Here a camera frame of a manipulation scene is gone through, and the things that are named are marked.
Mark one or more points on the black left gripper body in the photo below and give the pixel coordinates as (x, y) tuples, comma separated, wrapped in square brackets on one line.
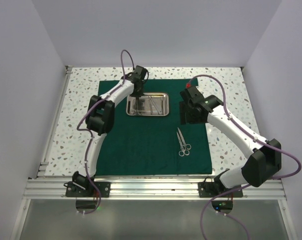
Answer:
[(138, 93)]

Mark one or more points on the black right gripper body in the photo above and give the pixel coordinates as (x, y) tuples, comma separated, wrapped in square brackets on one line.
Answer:
[(193, 119)]

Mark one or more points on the steel surgical scissors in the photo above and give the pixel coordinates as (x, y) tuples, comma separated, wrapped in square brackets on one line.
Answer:
[(188, 146)]

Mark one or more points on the steel scalpel handle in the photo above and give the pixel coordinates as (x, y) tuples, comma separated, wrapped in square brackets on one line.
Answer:
[(137, 106)]

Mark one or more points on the steel forceps with ring handles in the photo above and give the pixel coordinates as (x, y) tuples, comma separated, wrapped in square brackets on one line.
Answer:
[(183, 150)]

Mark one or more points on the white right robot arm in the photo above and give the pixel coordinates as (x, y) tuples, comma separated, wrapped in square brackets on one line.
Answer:
[(263, 159)]

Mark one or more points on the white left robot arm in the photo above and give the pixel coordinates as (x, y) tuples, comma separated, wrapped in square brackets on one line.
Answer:
[(99, 121)]

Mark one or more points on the stainless steel instrument tray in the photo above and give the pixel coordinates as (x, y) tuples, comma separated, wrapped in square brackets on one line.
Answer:
[(147, 107)]

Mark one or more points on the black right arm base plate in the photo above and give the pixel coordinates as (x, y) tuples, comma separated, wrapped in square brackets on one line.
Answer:
[(209, 189)]

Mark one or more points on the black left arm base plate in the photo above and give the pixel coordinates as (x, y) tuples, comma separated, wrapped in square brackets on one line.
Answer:
[(74, 191)]

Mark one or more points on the aluminium extrusion rail frame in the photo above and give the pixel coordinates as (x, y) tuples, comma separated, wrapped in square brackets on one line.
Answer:
[(143, 207)]

